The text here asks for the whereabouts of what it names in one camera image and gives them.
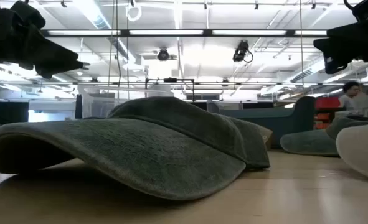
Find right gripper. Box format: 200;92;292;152
313;0;368;75

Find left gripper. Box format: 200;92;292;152
0;0;90;79

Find beige cap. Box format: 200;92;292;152
335;123;368;184
255;123;274;151

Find dark green cap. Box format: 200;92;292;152
280;114;368;157
0;96;271;202

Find person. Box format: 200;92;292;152
338;80;362;110

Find clear plastic bin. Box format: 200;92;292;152
77;83;176;119

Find black partition panel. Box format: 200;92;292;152
0;88;31;125

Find red shelf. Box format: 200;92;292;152
313;96;342;131

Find black overhead light bar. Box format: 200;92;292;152
40;29;328;38

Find teal plastic bin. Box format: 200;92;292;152
214;95;317;150

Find thin hanging cable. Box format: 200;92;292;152
298;0;304;86
113;0;123;88

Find black upright post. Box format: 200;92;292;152
75;93;83;119

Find white cable loop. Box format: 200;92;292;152
126;2;143;22

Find round black camera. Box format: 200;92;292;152
156;47;171;62

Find black hanging camera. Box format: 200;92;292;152
232;39;254;63

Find black frame crossbar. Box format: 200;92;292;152
0;81;368;87

